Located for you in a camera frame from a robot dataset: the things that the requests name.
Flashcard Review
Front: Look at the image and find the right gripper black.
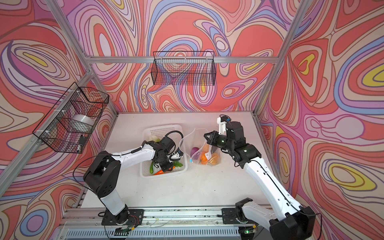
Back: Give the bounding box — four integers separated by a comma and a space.
203, 130, 234, 151

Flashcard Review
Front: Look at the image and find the green toy lettuce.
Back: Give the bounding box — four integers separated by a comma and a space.
149, 135, 161, 143

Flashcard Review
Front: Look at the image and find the white plastic perforated basket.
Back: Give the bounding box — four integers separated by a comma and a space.
140, 124, 188, 179

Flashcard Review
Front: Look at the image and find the clear zip top bag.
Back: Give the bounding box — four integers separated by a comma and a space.
180, 129, 220, 165

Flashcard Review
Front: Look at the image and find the tan toy potato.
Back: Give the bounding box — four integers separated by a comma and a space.
207, 153, 221, 166

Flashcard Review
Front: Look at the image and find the orange toy pumpkin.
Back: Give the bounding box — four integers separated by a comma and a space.
201, 152, 212, 165

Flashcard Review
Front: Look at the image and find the orange toy carrot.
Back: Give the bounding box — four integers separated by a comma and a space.
154, 170, 168, 176

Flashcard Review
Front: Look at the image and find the purple toy onion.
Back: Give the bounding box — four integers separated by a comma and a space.
191, 147, 199, 156

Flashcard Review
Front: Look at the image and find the green toy pepper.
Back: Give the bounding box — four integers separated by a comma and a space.
150, 162, 154, 175

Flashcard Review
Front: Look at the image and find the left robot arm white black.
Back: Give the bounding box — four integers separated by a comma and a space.
83, 137, 176, 225

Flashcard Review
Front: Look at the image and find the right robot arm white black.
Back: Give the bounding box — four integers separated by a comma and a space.
204, 115, 317, 240

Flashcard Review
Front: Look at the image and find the small black device in basket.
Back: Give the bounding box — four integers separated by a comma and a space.
78, 135, 87, 148

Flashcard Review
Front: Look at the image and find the white roll in basket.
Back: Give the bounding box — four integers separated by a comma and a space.
70, 114, 95, 133

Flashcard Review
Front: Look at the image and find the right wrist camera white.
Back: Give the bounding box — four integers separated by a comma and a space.
217, 115, 231, 135

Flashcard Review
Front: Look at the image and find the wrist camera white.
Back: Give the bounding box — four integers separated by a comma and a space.
217, 115, 231, 135
169, 149, 184, 162

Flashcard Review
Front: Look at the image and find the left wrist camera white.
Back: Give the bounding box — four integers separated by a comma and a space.
169, 149, 184, 162

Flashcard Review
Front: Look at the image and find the black wire basket back wall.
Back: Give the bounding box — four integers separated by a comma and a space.
151, 50, 217, 87

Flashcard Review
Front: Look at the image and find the black wire basket wall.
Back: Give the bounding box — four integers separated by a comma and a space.
151, 50, 217, 87
33, 83, 110, 154

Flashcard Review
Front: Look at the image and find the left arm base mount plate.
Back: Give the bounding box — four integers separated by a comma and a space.
102, 209, 145, 227

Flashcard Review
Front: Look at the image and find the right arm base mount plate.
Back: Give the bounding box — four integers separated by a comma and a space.
218, 208, 259, 226

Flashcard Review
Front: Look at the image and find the black wire basket left wall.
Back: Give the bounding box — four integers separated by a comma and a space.
33, 83, 110, 154

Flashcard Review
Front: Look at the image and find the aluminium front rail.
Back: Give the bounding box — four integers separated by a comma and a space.
52, 206, 273, 240

